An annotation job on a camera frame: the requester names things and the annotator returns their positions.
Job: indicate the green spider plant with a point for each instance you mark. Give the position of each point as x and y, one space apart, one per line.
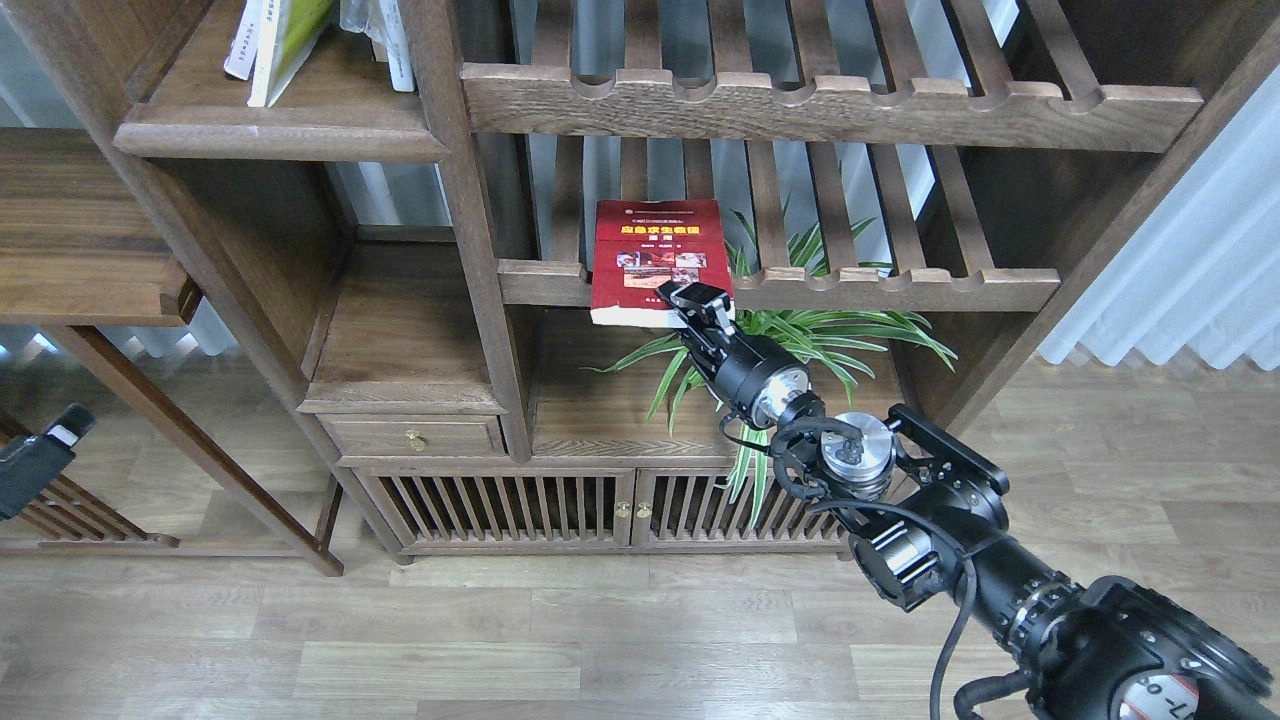
824 336

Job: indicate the white purple cover book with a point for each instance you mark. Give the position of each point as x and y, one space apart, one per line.
243 47

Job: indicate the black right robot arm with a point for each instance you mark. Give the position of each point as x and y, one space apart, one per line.
925 516

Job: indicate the yellow green cover book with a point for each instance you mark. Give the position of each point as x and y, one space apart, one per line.
288 31

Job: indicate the small wooden drawer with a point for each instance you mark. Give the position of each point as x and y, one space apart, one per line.
402 435

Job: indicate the left slatted cabinet door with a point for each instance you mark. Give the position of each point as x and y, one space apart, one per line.
506 511

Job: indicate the wooden side table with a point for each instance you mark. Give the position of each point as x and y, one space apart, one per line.
79 256

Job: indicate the white rolled papers in plastic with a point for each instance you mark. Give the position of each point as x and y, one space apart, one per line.
382 22

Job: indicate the slatted cabinet door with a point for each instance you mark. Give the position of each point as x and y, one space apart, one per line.
686 511
506 511

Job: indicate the white curtain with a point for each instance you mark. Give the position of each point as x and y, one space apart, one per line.
1203 271

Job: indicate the right slatted cabinet door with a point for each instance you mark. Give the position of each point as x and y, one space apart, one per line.
686 511

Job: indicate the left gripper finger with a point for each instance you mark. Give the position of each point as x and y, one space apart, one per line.
31 462

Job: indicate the dark wooden bookshelf unit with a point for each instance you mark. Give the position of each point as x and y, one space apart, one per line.
428 253

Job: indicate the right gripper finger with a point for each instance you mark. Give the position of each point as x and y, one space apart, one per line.
701 373
699 307

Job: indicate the red cover book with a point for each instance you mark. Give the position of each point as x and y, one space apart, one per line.
641 245

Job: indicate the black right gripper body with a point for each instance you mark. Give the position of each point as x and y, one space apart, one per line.
760 381

